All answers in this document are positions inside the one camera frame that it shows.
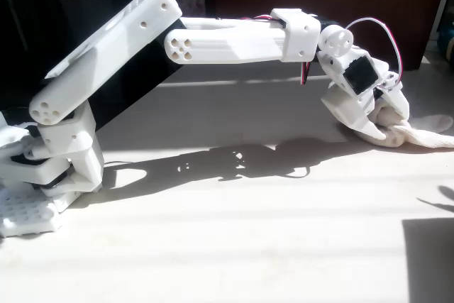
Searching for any white perforated base plate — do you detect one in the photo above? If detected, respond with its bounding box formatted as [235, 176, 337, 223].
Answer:
[0, 188, 62, 238]

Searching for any teal round object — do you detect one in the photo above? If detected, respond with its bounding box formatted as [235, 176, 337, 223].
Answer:
[437, 21, 454, 56]

